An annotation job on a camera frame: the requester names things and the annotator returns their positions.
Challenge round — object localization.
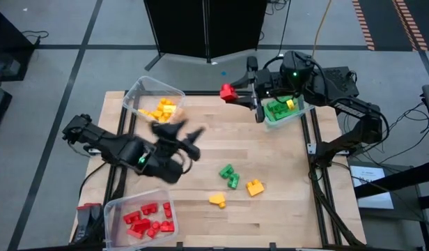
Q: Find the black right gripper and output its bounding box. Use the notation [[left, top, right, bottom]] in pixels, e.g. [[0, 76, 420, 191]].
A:
[[230, 55, 283, 123]]

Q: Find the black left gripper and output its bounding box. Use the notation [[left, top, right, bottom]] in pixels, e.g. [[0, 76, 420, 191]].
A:
[[150, 119, 206, 162]]

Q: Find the long green four-stud block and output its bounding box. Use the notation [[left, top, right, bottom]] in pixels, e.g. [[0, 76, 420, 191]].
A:
[[266, 99, 287, 113]]

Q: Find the clear plastic bin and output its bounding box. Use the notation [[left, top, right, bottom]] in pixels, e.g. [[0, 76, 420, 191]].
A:
[[122, 75, 187, 126], [102, 188, 180, 250], [260, 93, 315, 129]]

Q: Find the black folding screen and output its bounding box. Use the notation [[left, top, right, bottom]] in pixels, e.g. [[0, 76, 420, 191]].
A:
[[143, 0, 268, 66]]

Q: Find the black computer case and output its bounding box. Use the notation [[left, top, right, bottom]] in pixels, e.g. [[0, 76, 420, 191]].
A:
[[317, 66, 360, 114]]

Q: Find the black clamp with red top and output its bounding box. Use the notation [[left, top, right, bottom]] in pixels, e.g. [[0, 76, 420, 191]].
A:
[[77, 204, 92, 242]]

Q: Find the black striped floor mat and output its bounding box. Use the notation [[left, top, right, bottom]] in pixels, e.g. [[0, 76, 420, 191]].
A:
[[352, 0, 429, 52]]

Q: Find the white screen tablet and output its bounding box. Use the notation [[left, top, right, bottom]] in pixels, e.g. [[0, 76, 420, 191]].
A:
[[349, 165, 395, 210]]

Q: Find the black rig beam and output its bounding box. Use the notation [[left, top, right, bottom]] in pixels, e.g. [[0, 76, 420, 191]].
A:
[[353, 169, 429, 199]]

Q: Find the black equipment case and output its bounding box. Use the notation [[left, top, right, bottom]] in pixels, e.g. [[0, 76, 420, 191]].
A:
[[0, 85, 13, 139]]

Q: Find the black cabinet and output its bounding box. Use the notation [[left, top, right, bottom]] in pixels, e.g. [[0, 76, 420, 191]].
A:
[[0, 6, 36, 83]]

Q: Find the black aluminium table frame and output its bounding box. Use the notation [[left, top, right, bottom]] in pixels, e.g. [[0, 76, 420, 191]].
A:
[[70, 90, 367, 251]]

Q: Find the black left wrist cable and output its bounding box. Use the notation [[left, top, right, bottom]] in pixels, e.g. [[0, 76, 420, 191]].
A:
[[178, 148, 196, 175]]

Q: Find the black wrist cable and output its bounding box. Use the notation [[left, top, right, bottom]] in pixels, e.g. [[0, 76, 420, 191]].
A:
[[299, 54, 330, 104], [178, 148, 196, 175]]

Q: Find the black hanging cable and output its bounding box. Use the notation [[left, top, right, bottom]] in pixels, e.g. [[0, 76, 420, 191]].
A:
[[262, 0, 293, 70]]

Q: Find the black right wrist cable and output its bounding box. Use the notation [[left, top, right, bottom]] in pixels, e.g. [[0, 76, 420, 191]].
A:
[[299, 54, 330, 104]]

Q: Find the yellow hanging cable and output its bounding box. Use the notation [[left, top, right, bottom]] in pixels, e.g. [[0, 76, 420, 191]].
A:
[[309, 0, 333, 59]]

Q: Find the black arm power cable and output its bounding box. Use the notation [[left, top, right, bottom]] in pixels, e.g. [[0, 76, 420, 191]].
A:
[[377, 100, 429, 165], [78, 160, 109, 201]]

